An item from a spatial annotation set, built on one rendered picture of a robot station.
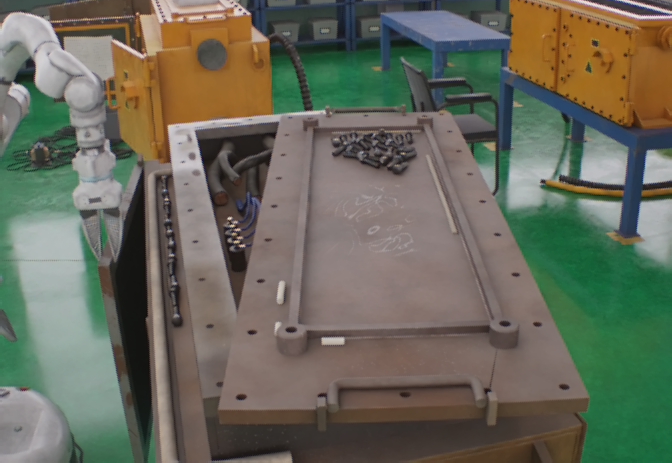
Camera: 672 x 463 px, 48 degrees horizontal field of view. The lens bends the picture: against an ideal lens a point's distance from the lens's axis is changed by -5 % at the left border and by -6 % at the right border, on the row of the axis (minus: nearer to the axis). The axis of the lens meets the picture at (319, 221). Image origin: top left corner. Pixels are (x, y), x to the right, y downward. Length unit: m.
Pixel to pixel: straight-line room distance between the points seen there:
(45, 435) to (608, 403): 2.17
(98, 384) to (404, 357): 2.58
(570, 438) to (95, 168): 1.03
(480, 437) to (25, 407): 1.98
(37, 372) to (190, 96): 1.52
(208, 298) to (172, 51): 2.75
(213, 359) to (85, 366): 2.58
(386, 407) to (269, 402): 0.14
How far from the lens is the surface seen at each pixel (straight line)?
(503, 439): 1.12
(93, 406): 3.38
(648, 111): 4.91
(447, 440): 1.11
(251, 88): 3.99
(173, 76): 3.93
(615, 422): 3.26
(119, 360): 1.79
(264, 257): 1.31
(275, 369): 1.02
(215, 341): 1.13
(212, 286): 1.28
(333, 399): 0.94
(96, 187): 1.63
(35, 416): 2.83
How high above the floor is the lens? 1.93
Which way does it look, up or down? 23 degrees down
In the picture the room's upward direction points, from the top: 2 degrees counter-clockwise
